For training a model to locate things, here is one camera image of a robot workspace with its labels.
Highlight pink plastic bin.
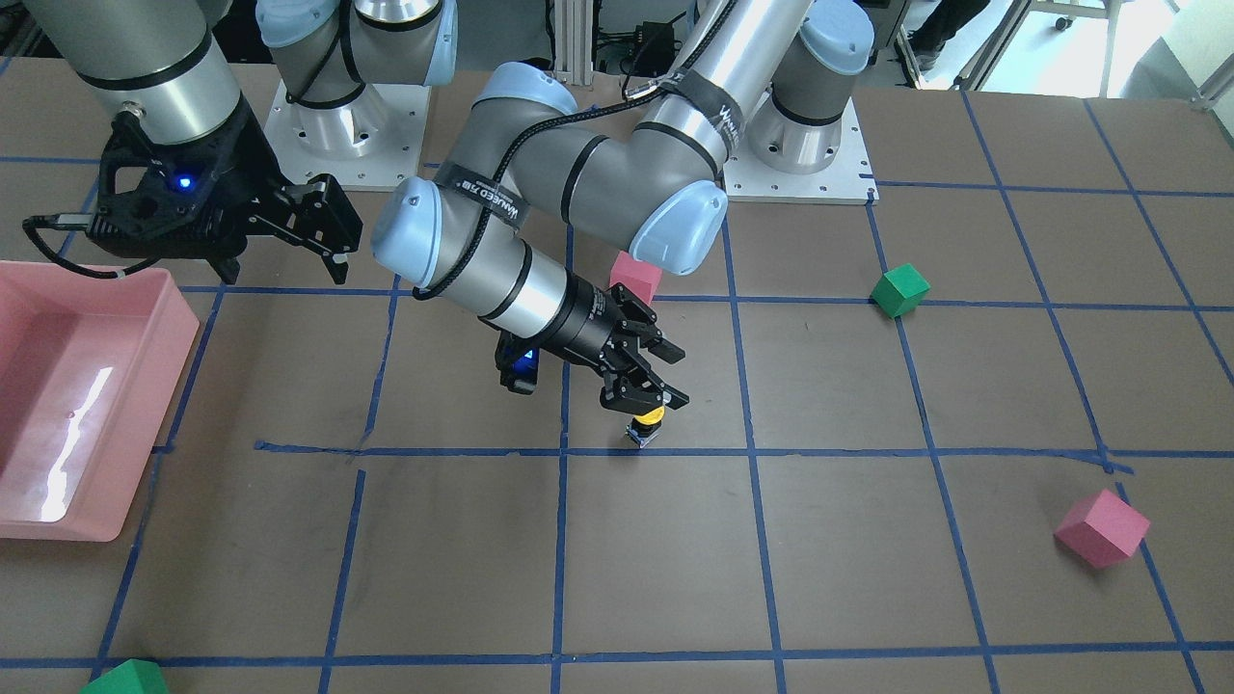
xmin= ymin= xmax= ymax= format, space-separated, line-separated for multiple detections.
xmin=1 ymin=262 xmax=199 ymax=542

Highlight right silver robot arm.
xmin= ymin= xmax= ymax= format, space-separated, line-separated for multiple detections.
xmin=21 ymin=1 xmax=458 ymax=284

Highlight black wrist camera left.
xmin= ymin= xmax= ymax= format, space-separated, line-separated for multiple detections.
xmin=495 ymin=330 xmax=539 ymax=395

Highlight pink foam cube centre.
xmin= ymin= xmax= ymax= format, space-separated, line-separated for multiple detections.
xmin=608 ymin=251 xmax=664 ymax=305

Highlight pink foam cube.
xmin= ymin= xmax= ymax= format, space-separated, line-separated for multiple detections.
xmin=608 ymin=251 xmax=664 ymax=305
xmin=1054 ymin=491 xmax=1151 ymax=571

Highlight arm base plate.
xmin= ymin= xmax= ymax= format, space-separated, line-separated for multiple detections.
xmin=263 ymin=83 xmax=431 ymax=191
xmin=723 ymin=93 xmax=880 ymax=205

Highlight green foam cube far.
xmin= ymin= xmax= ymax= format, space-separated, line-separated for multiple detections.
xmin=870 ymin=263 xmax=930 ymax=319

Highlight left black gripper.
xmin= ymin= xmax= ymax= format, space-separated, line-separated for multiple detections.
xmin=554 ymin=272 xmax=690 ymax=414

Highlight aluminium frame post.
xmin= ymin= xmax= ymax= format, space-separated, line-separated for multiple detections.
xmin=545 ymin=0 xmax=598 ymax=88

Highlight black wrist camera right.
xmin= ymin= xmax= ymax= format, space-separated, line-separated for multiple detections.
xmin=88 ymin=98 xmax=288 ymax=264

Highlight yellow push button switch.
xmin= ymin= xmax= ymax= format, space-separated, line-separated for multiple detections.
xmin=627 ymin=406 xmax=668 ymax=448

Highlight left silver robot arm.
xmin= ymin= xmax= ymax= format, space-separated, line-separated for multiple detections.
xmin=371 ymin=1 xmax=875 ymax=414

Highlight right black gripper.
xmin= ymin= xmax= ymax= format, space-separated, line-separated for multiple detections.
xmin=213 ymin=173 xmax=362 ymax=285

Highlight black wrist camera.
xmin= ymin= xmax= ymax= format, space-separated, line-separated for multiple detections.
xmin=495 ymin=330 xmax=539 ymax=395
xmin=88 ymin=98 xmax=288 ymax=264

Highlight pink foam cube outer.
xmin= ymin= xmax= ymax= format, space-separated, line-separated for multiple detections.
xmin=1054 ymin=491 xmax=1151 ymax=571

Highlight green foam cube near bin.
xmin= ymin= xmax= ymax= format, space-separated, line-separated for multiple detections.
xmin=80 ymin=659 xmax=172 ymax=694

